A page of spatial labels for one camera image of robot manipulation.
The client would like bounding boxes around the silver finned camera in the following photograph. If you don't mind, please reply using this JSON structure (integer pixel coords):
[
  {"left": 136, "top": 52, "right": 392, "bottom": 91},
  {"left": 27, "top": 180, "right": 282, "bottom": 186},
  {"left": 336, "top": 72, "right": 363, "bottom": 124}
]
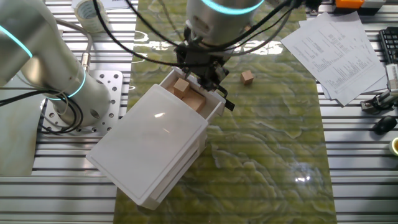
[{"left": 385, "top": 63, "right": 398, "bottom": 91}]

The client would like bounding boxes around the white drawer cabinet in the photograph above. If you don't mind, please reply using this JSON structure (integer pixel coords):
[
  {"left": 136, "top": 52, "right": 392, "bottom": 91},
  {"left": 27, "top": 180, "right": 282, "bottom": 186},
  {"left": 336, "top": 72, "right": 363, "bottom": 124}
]
[{"left": 86, "top": 83, "right": 209, "bottom": 211}]

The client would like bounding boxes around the clear tape roll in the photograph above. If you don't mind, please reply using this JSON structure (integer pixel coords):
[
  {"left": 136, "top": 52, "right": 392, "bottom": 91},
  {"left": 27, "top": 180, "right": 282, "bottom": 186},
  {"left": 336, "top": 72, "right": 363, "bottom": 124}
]
[{"left": 74, "top": 0, "right": 110, "bottom": 34}]

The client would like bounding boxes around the printed paper sheet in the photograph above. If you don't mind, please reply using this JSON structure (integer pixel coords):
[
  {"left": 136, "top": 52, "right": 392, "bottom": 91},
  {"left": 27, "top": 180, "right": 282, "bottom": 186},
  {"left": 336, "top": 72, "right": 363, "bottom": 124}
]
[
  {"left": 281, "top": 21, "right": 387, "bottom": 106},
  {"left": 298, "top": 11, "right": 389, "bottom": 100}
]

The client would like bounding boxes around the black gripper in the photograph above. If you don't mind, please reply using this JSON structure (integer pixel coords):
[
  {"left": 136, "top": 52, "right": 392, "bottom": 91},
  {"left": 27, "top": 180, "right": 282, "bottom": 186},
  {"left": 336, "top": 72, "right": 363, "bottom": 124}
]
[{"left": 175, "top": 42, "right": 233, "bottom": 91}]

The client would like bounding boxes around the metal camera mount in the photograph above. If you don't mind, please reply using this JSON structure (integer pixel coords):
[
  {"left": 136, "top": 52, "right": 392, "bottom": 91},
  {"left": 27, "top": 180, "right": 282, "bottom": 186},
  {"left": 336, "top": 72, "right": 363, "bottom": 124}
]
[{"left": 360, "top": 89, "right": 398, "bottom": 113}]

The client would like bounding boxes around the drawer with black handle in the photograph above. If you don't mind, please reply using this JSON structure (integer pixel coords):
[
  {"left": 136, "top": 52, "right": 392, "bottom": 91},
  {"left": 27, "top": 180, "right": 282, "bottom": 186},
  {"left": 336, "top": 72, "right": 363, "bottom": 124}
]
[{"left": 158, "top": 63, "right": 236, "bottom": 124}]

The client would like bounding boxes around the grey cable with metal connector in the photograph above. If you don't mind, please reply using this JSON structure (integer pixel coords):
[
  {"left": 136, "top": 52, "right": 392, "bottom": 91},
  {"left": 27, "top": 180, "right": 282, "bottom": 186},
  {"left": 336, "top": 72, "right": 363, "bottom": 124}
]
[{"left": 55, "top": 18, "right": 93, "bottom": 73}]

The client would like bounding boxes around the green marble pattern mat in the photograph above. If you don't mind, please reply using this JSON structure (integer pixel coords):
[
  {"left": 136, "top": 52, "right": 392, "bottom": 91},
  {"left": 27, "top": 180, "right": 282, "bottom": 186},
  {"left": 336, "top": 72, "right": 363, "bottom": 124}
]
[{"left": 113, "top": 0, "right": 338, "bottom": 224}]

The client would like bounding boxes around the black keyboard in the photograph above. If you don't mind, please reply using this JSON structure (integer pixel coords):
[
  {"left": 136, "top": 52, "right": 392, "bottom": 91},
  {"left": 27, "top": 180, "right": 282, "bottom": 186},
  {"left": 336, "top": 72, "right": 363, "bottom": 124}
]
[{"left": 378, "top": 27, "right": 398, "bottom": 65}]

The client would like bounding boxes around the black computer mouse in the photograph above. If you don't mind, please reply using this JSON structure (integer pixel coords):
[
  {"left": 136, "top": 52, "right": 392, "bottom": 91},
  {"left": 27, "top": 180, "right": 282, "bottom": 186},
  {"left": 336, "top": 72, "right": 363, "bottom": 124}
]
[{"left": 373, "top": 115, "right": 398, "bottom": 135}]

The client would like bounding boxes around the cream round cup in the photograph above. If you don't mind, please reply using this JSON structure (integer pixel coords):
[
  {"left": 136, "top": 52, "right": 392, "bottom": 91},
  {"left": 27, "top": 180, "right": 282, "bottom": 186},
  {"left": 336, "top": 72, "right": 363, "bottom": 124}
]
[{"left": 388, "top": 136, "right": 398, "bottom": 156}]

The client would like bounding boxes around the aluminium pole with base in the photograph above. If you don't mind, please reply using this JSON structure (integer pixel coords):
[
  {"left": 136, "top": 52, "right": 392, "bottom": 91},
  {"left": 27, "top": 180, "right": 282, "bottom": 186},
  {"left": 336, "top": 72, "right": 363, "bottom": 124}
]
[{"left": 306, "top": 0, "right": 321, "bottom": 16}]

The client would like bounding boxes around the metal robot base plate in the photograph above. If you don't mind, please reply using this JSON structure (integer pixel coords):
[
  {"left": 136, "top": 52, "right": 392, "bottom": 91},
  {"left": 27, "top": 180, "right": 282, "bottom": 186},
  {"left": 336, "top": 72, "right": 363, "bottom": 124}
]
[{"left": 40, "top": 70, "right": 124, "bottom": 138}]

